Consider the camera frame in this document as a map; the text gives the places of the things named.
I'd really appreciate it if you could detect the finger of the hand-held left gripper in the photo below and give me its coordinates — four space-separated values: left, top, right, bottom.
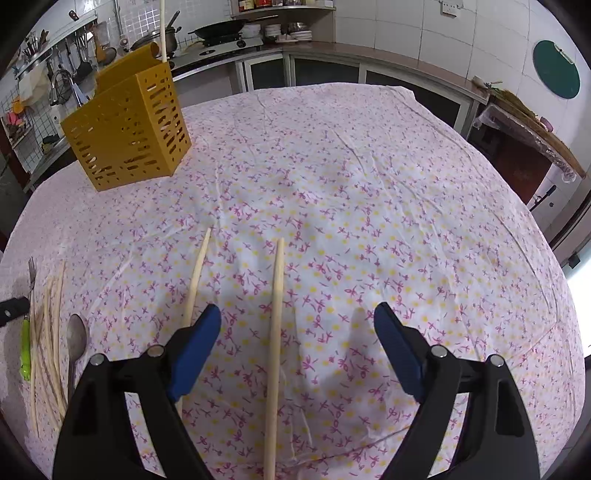
0 296 31 329

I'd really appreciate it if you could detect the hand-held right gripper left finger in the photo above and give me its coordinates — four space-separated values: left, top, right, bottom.
52 303 222 480

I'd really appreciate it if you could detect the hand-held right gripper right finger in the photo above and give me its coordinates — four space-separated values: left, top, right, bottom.
373 302 541 480

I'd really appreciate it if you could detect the green-handled metal fork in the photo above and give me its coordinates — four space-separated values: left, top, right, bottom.
19 257 38 383

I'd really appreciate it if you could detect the metal spoon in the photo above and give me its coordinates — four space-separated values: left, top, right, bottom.
66 314 88 402

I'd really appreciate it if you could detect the yellow perforated utensil holder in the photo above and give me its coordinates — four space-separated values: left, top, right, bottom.
60 43 192 192

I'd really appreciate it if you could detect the floral tablecloth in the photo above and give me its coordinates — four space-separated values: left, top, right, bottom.
0 83 585 480

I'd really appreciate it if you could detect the metal sink faucet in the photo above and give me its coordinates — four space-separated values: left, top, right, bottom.
69 74 92 106

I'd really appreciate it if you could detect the plastic-covered side table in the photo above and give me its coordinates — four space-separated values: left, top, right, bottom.
473 99 587 185

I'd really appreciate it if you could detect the dried straw bundle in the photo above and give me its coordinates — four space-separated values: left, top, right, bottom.
489 88 585 174

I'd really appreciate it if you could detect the kitchen counter cabinet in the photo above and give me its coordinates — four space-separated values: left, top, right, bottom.
233 48 490 139

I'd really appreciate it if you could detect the steel cooking pot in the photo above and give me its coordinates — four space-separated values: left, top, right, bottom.
130 27 182 55

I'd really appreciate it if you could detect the gas stove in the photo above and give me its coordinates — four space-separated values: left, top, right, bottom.
173 36 264 63

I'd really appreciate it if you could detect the green round cutting board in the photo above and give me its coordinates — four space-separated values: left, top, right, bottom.
532 40 581 99

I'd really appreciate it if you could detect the black wok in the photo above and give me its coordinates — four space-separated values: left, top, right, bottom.
188 19 244 40

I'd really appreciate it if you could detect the stack of white dishes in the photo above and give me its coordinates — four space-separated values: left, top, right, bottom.
241 22 315 43

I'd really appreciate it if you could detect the wall rack with hanging utensils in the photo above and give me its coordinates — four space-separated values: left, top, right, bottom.
14 18 118 107

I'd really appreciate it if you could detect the corner wall shelf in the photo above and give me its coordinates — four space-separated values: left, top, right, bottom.
230 0 337 20

